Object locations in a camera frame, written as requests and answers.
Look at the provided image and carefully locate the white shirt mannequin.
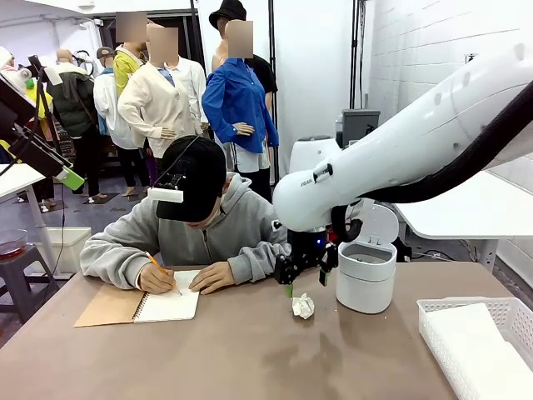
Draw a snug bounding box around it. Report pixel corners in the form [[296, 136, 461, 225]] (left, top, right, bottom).
[[166, 56, 209, 138]]

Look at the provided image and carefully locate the person right hand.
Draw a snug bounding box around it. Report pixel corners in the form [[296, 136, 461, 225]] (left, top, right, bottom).
[[136, 262, 178, 295]]

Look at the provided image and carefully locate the person left forearm grey sleeve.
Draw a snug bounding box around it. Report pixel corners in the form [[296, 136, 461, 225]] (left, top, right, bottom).
[[227, 243, 292, 287]]

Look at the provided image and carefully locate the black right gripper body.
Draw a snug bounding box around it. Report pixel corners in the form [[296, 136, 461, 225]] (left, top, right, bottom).
[[286, 230, 330, 272]]

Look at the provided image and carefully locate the white height-adjustable table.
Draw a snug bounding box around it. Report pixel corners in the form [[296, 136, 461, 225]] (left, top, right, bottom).
[[0, 163, 57, 278]]

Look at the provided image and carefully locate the black head camera cable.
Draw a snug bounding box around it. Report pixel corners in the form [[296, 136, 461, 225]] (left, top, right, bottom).
[[160, 135, 201, 184]]

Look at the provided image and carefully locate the spiral notebook brown cover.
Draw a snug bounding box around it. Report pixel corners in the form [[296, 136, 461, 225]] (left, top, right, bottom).
[[73, 269, 201, 328]]

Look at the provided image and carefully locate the person right forearm grey sleeve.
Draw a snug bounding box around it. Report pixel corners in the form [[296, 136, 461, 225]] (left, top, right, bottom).
[[78, 237, 155, 291]]

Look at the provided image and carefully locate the yellow pencil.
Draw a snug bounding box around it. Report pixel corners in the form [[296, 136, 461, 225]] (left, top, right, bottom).
[[145, 252, 183, 296]]

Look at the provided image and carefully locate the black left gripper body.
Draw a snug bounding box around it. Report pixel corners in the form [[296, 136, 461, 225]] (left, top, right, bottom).
[[0, 77, 38, 145]]

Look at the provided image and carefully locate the black light stand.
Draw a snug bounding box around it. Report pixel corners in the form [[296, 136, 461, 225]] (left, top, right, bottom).
[[349, 0, 370, 112]]

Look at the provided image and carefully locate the black head camera mount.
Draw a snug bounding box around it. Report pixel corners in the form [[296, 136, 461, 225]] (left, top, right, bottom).
[[153, 172, 187, 191]]

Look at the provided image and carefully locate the black tripod with phone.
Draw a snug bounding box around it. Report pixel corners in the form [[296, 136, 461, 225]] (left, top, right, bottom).
[[27, 53, 66, 159]]

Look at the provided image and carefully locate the clear bowl red liquid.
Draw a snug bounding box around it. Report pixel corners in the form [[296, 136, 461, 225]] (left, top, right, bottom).
[[0, 228, 29, 260]]

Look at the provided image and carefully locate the large white desk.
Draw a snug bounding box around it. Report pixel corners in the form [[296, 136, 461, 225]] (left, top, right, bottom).
[[393, 168, 533, 268]]

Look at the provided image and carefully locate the blue shirt mannequin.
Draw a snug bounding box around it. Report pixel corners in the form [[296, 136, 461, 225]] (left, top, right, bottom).
[[202, 20, 280, 201]]

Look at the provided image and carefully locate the white paper ball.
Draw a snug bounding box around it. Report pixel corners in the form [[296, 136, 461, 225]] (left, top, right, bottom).
[[291, 292, 316, 321]]

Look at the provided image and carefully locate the white small trash bin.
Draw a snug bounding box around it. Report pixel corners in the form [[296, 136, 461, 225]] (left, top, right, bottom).
[[335, 202, 400, 314]]

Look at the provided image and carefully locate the white head camera box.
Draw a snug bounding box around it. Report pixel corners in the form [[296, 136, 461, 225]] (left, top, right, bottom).
[[148, 187, 185, 204]]

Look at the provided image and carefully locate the flat white paper stack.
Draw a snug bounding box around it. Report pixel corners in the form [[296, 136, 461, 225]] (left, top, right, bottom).
[[428, 302, 533, 400]]

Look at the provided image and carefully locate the white perforated plastic basket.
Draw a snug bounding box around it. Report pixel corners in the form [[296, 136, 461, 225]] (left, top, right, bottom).
[[416, 296, 533, 400]]

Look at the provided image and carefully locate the person left hand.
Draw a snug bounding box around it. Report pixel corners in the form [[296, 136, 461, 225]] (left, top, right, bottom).
[[187, 261, 237, 295]]

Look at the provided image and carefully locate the person head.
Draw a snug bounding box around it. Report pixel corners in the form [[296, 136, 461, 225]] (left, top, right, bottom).
[[185, 174, 229, 231]]

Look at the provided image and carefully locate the grey hoodie torso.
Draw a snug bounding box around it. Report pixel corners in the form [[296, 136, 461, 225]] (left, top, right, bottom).
[[103, 172, 288, 268]]

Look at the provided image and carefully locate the black vertical pole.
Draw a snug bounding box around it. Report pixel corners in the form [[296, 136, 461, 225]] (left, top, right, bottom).
[[268, 0, 279, 188]]

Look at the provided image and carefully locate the cream cardigan mannequin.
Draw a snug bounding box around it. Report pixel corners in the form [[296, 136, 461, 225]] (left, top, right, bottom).
[[117, 23, 199, 188]]

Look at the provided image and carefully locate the white storage box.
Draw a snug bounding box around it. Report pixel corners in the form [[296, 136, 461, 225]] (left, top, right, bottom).
[[31, 227, 92, 276]]

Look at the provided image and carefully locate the black baseball cap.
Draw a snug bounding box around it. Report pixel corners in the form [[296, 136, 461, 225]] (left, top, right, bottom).
[[156, 135, 228, 223]]

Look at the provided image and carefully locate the dark puffer jacket mannequin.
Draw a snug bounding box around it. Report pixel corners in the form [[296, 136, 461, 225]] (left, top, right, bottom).
[[45, 48, 107, 199]]

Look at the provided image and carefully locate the grey cap mannequin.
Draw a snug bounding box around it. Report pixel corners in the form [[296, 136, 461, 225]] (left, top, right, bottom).
[[93, 47, 149, 197]]

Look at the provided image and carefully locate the yellow jacket mannequin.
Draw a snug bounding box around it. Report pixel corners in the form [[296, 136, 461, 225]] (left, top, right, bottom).
[[112, 12, 147, 99]]

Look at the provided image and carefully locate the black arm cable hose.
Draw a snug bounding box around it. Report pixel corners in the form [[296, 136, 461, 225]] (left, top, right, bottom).
[[331, 81, 533, 243]]

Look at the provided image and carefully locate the grey plastic stool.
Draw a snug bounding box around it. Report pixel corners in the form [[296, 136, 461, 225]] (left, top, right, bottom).
[[0, 245, 59, 324]]

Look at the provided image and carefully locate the grey box appliance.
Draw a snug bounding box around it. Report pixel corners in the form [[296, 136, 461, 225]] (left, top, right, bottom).
[[335, 108, 381, 147]]

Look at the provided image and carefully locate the black bucket hat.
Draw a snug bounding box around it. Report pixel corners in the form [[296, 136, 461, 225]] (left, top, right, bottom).
[[208, 0, 247, 30]]

